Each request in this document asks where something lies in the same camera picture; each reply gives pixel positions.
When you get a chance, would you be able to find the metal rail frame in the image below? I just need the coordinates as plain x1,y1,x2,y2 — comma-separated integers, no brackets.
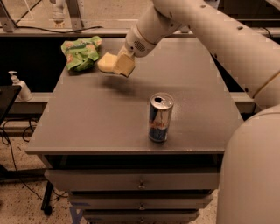
0,0,279,36

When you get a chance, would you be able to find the blue silver energy drink can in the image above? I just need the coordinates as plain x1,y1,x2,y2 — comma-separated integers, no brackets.
149,92,174,143

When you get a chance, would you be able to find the bottom grey drawer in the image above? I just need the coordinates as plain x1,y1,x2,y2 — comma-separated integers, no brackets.
83,209,200,224

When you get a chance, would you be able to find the top grey drawer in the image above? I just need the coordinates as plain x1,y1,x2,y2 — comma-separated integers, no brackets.
45,169,220,192

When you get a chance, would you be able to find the white pump dispenser bottle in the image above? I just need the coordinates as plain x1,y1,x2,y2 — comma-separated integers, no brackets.
8,71,32,102

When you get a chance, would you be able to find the black side table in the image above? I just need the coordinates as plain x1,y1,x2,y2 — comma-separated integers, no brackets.
0,86,21,124

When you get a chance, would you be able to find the middle grey drawer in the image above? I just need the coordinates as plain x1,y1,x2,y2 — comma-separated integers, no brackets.
69,190,213,210

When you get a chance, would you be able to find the yellow sponge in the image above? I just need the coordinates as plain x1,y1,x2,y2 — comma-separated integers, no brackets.
97,52,117,73

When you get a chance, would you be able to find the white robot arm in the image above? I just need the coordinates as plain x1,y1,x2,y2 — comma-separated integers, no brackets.
113,0,280,224

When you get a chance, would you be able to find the grey drawer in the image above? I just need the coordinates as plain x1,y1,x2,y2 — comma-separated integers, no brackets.
83,209,200,224
45,169,220,192
69,190,213,210

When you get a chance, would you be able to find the black floor cable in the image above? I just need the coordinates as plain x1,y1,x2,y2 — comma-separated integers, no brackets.
0,117,68,203

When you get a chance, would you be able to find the green rice chip bag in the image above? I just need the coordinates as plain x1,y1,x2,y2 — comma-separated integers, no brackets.
60,36,102,72

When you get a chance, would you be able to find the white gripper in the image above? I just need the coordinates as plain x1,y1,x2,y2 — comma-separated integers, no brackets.
113,25,155,77

